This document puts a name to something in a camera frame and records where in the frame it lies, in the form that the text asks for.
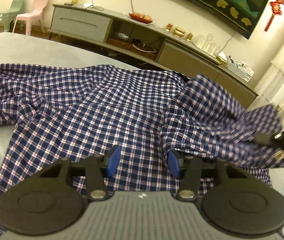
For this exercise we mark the white box of packets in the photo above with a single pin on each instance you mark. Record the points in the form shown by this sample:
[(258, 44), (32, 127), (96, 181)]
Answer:
[(240, 68)]

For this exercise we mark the green plastic chair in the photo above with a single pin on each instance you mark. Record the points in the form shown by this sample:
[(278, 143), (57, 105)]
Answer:
[(16, 7)]

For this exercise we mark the wide gold jar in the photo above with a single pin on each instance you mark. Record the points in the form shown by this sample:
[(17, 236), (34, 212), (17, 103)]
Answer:
[(179, 31)]

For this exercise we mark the plate of fruit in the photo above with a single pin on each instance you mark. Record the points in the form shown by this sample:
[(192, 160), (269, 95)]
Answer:
[(140, 18)]

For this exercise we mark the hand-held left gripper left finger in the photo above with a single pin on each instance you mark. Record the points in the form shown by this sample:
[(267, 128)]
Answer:
[(113, 161)]

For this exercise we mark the blue plaid shirt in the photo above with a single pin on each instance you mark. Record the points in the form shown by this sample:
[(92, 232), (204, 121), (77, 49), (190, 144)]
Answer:
[(106, 105)]

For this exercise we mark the clear glass cup set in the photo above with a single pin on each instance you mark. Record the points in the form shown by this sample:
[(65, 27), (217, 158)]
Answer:
[(207, 45)]

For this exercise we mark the long grey sideboard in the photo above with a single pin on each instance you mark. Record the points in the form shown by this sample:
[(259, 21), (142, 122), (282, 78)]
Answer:
[(182, 55)]

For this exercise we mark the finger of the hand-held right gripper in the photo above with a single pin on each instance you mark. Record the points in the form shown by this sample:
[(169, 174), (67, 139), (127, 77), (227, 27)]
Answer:
[(267, 137)]

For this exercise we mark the pink plastic chair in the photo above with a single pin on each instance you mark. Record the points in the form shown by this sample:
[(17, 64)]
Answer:
[(40, 7)]

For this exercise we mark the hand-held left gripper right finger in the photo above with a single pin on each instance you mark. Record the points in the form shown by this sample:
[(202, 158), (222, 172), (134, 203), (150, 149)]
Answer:
[(174, 163)]

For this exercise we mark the gold tissue box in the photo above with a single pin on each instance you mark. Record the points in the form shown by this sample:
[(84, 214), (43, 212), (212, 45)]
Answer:
[(222, 58)]

